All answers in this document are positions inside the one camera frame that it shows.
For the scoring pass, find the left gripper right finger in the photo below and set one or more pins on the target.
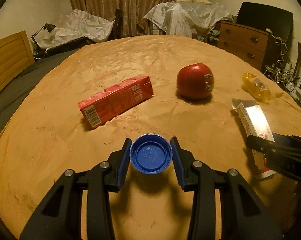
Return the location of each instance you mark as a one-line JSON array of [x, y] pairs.
[[243, 214]]

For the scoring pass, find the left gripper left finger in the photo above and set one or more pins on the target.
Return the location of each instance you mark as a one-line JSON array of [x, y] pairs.
[[58, 216]]

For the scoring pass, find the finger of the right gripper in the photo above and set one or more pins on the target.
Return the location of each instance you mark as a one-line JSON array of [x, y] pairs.
[[263, 145], [286, 139]]

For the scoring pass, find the red white medicine box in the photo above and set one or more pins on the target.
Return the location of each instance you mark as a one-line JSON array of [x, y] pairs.
[[255, 123]]

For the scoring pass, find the blue bottle cap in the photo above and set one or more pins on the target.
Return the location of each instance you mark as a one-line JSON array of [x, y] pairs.
[[151, 154]]

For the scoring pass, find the yellow snack wrapper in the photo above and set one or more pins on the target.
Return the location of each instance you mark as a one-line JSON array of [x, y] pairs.
[[255, 87]]

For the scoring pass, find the red apple-shaped ball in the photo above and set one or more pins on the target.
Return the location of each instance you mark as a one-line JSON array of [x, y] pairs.
[[195, 82]]

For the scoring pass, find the wooden drawer chest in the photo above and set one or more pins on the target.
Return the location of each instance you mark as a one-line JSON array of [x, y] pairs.
[[255, 47]]

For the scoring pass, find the red carton box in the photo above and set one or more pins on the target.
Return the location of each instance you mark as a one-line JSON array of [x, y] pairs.
[[115, 100]]

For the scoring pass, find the black television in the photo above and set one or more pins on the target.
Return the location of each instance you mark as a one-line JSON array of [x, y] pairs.
[[262, 17]]

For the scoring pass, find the dark grey bed sheet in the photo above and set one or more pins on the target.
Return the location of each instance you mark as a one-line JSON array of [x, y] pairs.
[[12, 96]]

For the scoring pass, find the right white plastic cover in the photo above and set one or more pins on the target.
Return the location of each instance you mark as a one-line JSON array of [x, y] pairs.
[[186, 18]]

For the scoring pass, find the white plastic cover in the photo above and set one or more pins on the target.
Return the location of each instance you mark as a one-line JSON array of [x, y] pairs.
[[77, 24], [186, 18]]

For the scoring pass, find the black desk lamp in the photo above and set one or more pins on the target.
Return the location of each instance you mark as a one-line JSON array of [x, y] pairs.
[[46, 28]]

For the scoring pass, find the wooden headboard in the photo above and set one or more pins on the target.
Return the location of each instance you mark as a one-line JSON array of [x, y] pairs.
[[15, 56]]

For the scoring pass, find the left white plastic cover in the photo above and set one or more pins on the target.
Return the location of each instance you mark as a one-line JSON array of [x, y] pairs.
[[77, 24]]

